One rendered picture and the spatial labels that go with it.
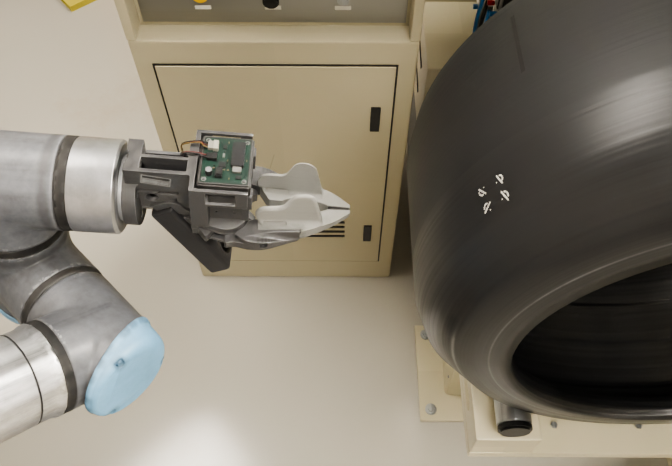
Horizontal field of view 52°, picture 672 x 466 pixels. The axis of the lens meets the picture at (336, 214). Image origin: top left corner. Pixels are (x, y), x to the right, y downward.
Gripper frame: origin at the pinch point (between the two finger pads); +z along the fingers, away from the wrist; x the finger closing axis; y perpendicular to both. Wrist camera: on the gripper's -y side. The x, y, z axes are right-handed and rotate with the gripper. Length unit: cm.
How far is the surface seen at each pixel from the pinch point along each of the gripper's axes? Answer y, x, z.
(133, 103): -130, 129, -57
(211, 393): -125, 25, -19
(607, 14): 23.0, 5.3, 19.0
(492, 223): 12.0, -8.0, 11.4
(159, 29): -36, 64, -30
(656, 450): -36, -12, 49
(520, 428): -27.0, -12.2, 26.6
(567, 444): -37, -11, 37
